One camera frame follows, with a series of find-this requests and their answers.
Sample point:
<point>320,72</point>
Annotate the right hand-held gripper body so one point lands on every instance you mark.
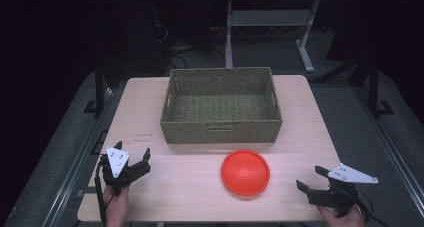
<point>338,190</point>

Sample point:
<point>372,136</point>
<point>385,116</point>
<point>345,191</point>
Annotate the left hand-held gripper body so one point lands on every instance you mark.
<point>117,169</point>

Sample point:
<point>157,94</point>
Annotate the orange round plastic lid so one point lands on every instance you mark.
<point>245,172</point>

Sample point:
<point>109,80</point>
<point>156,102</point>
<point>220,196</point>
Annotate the green woven basket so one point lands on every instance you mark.
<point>220,110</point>

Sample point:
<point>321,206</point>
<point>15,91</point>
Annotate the person's right hand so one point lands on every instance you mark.
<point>343,218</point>

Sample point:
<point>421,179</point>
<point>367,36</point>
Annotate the person's left hand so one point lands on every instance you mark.
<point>116,203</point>

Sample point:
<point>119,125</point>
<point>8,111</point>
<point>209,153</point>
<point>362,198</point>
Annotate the black metal stand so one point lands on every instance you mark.
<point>99,87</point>
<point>375,87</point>

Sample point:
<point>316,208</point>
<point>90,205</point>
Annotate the grey metal table frame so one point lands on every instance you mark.
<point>270,30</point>

